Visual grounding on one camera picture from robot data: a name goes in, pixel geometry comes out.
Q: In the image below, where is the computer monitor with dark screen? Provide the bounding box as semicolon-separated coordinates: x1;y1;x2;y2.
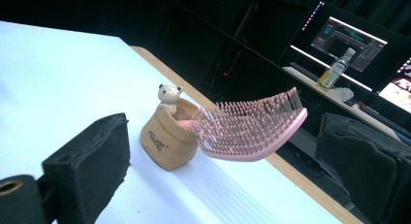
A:
310;16;389;73

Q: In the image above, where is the black keyboard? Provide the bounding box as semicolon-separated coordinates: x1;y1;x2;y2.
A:
288;61;320;82

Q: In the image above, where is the clear bottle with yellow label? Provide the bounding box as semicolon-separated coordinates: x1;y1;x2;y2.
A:
317;48;357;90

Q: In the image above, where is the computer monitor with bright screen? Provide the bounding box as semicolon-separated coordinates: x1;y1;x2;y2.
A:
377;57;411;113

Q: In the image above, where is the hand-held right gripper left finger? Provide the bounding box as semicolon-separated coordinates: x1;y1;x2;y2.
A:
42;112;132;224

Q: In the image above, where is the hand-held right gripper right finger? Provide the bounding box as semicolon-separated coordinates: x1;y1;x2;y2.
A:
314;112;411;224

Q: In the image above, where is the crumpled clear plastic bag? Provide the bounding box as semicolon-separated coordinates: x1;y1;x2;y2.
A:
329;86;355;103

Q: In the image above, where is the white monitor desk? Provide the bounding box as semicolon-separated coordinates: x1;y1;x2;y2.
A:
282;66;411;144

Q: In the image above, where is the tan bag-shaped holder with bear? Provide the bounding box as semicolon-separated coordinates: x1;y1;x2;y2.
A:
140;83;202;172

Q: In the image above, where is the pink hairbrush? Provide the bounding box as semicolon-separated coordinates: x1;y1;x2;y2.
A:
175;86;309;163

